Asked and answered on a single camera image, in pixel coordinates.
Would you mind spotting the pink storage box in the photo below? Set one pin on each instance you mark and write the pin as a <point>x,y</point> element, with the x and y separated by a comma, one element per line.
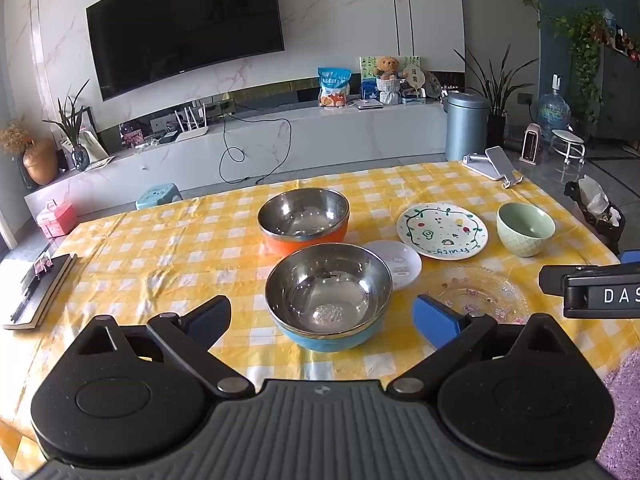
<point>56,217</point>

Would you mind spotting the white router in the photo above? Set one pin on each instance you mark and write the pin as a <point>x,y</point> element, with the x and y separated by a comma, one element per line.
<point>190,130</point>

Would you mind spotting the brown round vase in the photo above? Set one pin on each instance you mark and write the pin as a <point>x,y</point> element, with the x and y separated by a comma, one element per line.
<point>41,162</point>

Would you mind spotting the grey-blue trash can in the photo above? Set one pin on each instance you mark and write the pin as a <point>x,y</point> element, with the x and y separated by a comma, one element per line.
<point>466,127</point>

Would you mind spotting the clear glass plate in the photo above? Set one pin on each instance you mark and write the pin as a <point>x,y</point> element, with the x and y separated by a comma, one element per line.
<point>475,292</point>

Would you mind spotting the black notebook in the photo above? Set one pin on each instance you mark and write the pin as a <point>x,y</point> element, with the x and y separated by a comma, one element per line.
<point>40,290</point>

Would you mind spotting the black bag with tissue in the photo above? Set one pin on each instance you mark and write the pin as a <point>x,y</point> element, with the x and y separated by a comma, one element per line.
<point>595,215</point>

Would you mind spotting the green painted picture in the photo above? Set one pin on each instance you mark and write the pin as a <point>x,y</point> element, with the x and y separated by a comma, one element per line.
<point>367,67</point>

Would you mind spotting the pink space heater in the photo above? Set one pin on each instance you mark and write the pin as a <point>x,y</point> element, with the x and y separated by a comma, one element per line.
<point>532,144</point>

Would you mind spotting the dried flower bunch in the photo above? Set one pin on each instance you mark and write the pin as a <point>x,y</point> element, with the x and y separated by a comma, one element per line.
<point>14,135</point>

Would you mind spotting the brown teddy bear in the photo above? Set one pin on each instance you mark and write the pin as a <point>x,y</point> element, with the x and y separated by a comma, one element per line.
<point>387,67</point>

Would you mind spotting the light blue stool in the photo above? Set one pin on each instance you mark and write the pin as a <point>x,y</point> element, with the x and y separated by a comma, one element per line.
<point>157,197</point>

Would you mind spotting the orange steel bowl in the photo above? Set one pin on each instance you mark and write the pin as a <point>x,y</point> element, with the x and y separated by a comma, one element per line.
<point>302,222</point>

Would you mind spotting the white TV cabinet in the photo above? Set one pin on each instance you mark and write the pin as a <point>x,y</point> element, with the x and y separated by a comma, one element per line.
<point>325,140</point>

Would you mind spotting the white phone stand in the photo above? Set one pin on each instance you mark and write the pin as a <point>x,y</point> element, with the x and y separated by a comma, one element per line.
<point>492,162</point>

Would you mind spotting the white tablet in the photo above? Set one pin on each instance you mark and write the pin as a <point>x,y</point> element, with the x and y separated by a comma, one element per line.
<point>369,104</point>

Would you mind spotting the black television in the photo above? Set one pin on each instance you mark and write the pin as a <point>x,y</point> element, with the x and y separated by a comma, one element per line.
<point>185,25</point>

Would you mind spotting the blue steel bowl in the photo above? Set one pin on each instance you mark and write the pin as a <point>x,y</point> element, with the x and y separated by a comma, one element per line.
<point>327,292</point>

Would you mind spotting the small white plate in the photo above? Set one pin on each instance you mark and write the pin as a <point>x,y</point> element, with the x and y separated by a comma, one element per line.
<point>402,265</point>

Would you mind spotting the tall potted plant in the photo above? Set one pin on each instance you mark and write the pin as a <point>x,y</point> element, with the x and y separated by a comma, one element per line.
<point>495,95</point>

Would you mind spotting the hanging ivy plant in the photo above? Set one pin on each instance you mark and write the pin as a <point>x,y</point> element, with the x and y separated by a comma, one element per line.
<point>585,60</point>

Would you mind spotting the round hand fan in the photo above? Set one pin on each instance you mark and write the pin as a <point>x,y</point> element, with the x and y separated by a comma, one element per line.
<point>415,77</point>

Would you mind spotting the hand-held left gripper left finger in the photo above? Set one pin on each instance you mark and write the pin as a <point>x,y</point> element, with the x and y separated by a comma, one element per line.
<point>207,319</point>

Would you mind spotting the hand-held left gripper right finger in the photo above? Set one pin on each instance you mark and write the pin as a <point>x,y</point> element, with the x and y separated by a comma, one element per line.
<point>436,320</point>

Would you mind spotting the white round stool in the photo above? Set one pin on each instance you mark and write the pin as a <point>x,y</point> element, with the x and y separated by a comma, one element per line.
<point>567,142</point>

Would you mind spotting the blue water bottle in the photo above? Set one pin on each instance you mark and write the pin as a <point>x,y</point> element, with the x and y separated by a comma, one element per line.
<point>554,110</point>

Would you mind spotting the green ceramic bowl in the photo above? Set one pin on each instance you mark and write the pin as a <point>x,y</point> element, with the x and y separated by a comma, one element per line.
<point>525,232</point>

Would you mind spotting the grey bouquet wrapper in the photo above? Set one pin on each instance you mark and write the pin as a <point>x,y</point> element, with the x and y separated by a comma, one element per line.
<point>389,91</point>

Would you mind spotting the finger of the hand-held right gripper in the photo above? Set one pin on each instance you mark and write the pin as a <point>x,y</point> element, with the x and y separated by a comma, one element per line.
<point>551,280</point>

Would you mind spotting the yellow checked tablecloth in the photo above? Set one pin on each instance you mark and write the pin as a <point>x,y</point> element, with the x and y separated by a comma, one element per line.
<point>165,255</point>

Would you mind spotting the painted white plate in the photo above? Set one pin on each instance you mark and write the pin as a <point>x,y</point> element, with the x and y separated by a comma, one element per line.
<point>442,230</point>

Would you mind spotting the purple rug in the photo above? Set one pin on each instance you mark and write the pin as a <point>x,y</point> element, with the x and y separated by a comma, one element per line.
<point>625,410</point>

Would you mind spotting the blue snack bag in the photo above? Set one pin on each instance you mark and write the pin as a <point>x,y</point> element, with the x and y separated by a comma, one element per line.
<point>334,87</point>

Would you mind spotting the grey-blue sideboard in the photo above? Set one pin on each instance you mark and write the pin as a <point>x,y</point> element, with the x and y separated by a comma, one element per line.
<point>620,95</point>

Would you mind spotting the green plant in glass vase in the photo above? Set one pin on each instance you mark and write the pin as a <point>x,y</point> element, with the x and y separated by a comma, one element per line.
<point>74,130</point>

